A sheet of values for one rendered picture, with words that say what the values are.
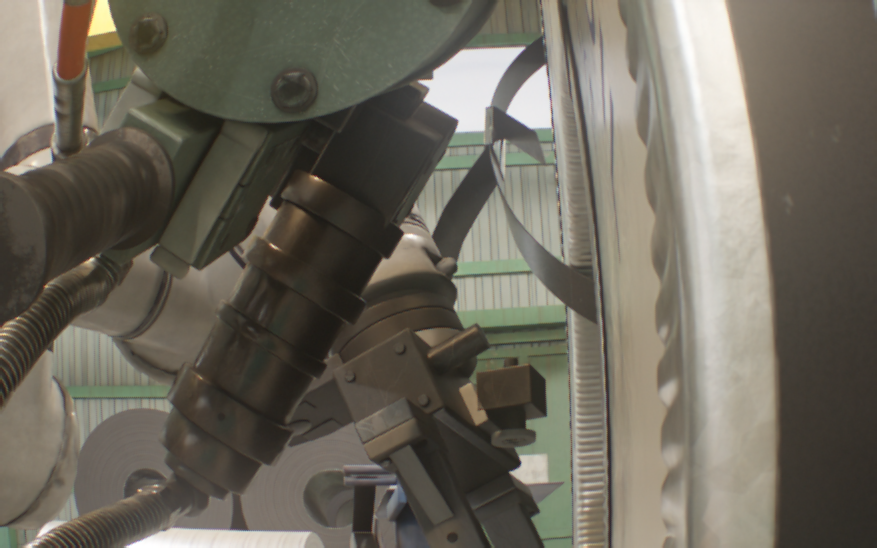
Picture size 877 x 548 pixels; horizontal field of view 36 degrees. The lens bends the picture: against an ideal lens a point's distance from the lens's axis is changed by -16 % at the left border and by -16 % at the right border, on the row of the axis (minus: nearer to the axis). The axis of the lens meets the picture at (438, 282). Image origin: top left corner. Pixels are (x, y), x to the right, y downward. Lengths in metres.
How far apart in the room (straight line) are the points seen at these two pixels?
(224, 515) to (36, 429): 11.00
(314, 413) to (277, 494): 11.20
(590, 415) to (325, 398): 0.25
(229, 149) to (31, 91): 0.40
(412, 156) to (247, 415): 0.13
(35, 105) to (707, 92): 0.72
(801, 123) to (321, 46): 0.29
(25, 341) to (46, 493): 0.67
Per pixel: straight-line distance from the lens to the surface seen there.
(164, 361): 0.98
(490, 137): 1.17
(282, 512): 12.06
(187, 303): 0.93
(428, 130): 0.68
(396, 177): 0.66
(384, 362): 0.81
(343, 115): 0.61
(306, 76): 0.50
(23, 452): 1.16
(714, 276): 0.23
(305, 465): 12.08
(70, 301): 0.55
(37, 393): 1.17
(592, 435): 1.06
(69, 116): 0.53
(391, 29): 0.50
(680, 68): 0.24
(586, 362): 1.05
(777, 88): 0.24
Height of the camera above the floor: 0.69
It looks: 15 degrees up
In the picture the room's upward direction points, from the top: 3 degrees counter-clockwise
